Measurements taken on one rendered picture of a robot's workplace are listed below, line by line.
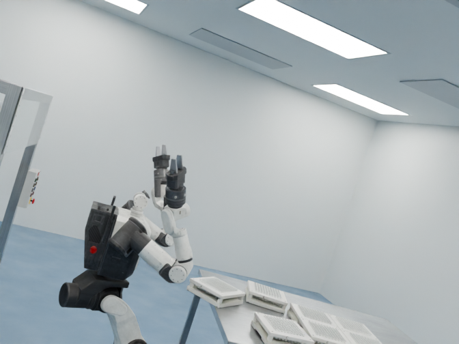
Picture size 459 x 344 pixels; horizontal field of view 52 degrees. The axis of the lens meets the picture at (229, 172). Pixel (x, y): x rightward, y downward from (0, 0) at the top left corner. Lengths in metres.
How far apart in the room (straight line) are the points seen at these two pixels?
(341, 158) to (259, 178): 1.41
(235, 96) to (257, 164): 1.04
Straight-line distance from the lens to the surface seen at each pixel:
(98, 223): 2.27
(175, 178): 1.95
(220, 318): 2.56
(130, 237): 2.11
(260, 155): 6.93
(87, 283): 2.36
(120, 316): 2.47
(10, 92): 2.54
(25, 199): 3.57
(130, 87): 6.40
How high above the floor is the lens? 1.71
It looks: 2 degrees down
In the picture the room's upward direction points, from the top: 18 degrees clockwise
